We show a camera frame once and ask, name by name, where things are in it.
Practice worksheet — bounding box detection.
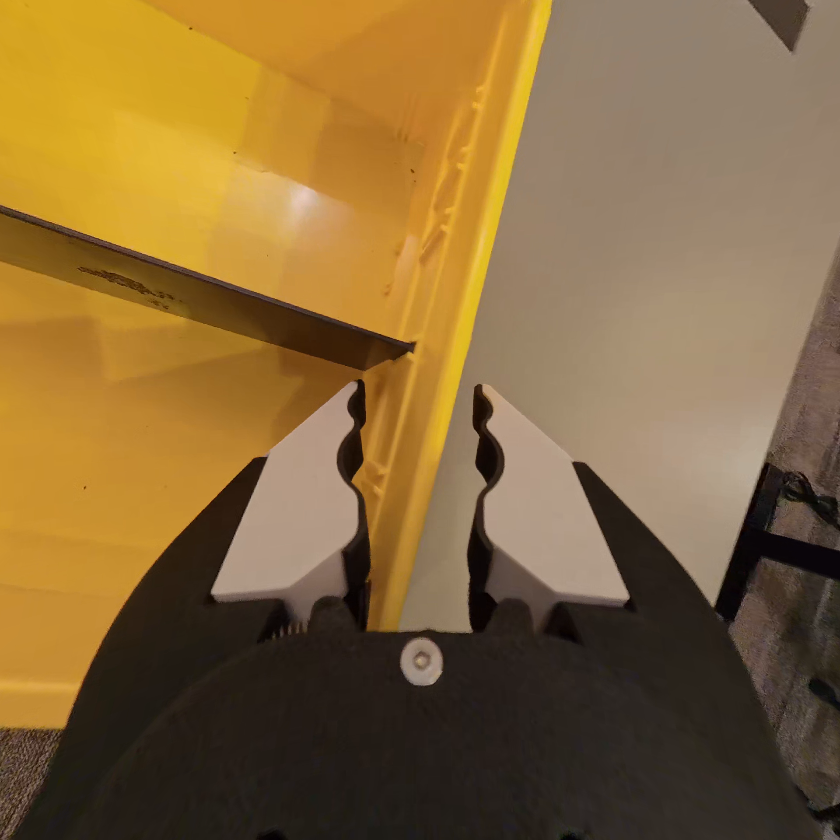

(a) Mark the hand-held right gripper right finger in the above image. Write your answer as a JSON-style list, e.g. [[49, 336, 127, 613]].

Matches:
[[469, 384, 632, 631]]

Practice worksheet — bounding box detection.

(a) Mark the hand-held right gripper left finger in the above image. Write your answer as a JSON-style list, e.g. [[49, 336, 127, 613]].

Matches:
[[210, 379, 371, 621]]

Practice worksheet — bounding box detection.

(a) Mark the yellow plastic bin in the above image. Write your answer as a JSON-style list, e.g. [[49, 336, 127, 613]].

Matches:
[[0, 0, 553, 731]]

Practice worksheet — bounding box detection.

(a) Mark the black bin divider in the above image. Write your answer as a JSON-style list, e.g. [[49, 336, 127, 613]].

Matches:
[[0, 205, 417, 371]]

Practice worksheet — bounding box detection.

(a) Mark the black table leg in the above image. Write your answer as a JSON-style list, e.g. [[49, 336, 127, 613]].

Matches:
[[714, 462, 840, 621]]

